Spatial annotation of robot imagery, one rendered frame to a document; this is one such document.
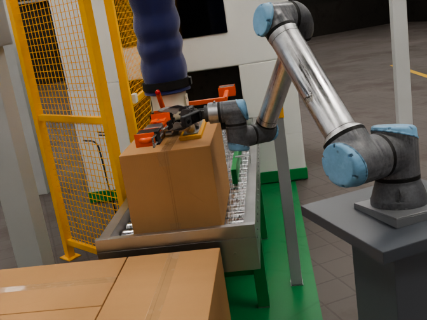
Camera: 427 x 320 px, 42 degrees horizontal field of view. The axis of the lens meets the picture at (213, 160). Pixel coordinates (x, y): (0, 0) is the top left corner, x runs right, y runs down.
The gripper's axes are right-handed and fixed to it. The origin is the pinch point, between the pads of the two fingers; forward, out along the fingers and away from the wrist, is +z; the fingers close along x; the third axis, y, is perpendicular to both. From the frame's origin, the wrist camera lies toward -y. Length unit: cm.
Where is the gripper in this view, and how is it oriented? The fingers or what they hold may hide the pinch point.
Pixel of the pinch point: (161, 119)
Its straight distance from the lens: 240.8
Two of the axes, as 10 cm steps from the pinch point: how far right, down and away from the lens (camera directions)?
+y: 0.8, -2.9, 9.5
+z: -9.9, 1.1, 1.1
